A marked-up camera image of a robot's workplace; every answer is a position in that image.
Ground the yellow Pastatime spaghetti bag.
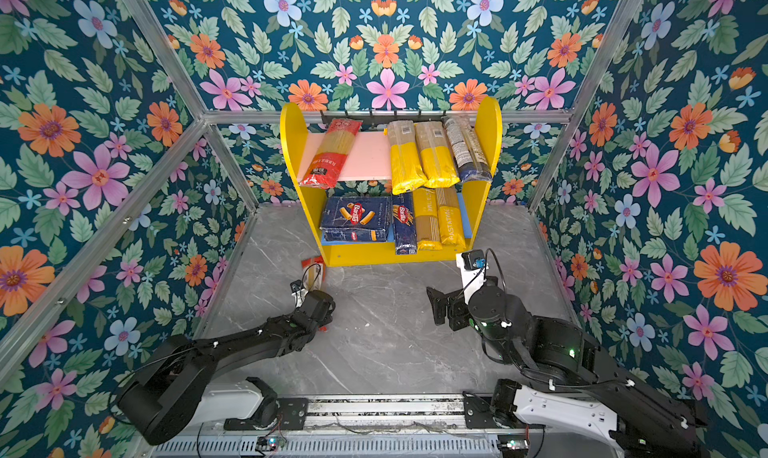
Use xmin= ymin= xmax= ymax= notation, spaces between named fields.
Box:
xmin=435 ymin=188 xmax=466 ymax=248

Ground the dark blue Barilla spaghetti bag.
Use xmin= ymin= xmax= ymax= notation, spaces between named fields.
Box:
xmin=392 ymin=192 xmax=418 ymax=256

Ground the clear blue spaghetti bag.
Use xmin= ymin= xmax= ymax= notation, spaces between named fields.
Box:
xmin=442 ymin=117 xmax=492 ymax=183

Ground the blue Barilla pasta box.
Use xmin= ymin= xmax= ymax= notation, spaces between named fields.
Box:
xmin=319 ymin=196 xmax=392 ymax=243

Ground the red spaghetti bag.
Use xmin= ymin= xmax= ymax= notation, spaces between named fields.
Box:
xmin=299 ymin=119 xmax=362 ymax=190
xmin=301 ymin=256 xmax=326 ymax=291

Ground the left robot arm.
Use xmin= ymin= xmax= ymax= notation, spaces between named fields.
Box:
xmin=114 ymin=291 xmax=335 ymax=446

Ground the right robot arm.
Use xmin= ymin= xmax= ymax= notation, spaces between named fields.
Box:
xmin=426 ymin=280 xmax=710 ymax=457

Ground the yellow shelf unit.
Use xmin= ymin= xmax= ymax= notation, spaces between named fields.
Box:
xmin=280 ymin=98 xmax=503 ymax=267

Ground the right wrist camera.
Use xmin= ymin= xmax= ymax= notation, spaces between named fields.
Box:
xmin=456 ymin=250 xmax=487 ymax=304

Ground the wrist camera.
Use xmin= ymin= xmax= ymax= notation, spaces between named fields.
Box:
xmin=290 ymin=278 xmax=312 ymax=309
xmin=456 ymin=250 xmax=487 ymax=304

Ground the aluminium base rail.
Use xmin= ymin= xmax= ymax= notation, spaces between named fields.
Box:
xmin=275 ymin=393 xmax=631 ymax=435

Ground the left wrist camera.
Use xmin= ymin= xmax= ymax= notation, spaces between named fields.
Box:
xmin=290 ymin=278 xmax=312 ymax=309

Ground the black hook rail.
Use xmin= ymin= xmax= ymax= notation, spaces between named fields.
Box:
xmin=319 ymin=110 xmax=448 ymax=127

